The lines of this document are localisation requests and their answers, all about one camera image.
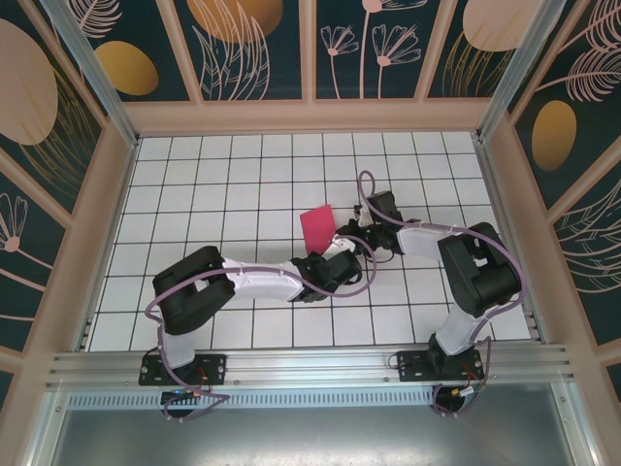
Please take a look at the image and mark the pink paper sheet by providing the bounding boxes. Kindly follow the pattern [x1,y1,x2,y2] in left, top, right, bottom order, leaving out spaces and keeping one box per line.
[299,205,339,256]

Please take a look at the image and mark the grey metal sheet panel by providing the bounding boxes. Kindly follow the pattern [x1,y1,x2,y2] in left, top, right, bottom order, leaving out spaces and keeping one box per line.
[46,406,578,466]

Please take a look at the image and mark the small black circuit board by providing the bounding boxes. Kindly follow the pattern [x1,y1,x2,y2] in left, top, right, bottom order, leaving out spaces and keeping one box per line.
[161,387,195,405]

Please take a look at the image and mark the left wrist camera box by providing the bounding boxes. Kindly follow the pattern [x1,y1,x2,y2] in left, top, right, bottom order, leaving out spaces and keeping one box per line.
[323,234,359,257]

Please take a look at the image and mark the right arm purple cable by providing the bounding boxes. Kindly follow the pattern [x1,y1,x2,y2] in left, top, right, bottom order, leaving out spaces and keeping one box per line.
[357,170,529,419]

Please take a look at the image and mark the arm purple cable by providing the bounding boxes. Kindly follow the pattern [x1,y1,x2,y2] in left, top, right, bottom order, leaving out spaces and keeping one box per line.
[147,236,378,422]
[357,170,529,419]

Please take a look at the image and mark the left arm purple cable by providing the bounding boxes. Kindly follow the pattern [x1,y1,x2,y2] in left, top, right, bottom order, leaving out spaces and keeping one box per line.
[147,236,378,422]

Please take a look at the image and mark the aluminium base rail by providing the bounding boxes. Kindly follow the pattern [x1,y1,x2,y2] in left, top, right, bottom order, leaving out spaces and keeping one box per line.
[46,343,581,389]

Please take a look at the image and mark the aluminium side rail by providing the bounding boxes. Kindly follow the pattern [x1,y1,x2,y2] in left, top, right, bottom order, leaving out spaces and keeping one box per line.
[473,133,552,347]
[76,137,143,351]

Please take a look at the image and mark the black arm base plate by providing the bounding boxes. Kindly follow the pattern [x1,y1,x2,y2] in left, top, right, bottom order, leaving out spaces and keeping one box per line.
[139,352,228,387]
[396,349,485,384]

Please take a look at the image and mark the slotted grey cable duct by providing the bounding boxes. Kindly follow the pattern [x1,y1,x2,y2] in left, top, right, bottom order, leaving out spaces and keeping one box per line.
[67,390,438,410]

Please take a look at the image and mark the aluminium corner post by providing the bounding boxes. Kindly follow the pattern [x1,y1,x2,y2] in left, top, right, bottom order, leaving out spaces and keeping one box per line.
[41,0,141,147]
[476,0,578,141]

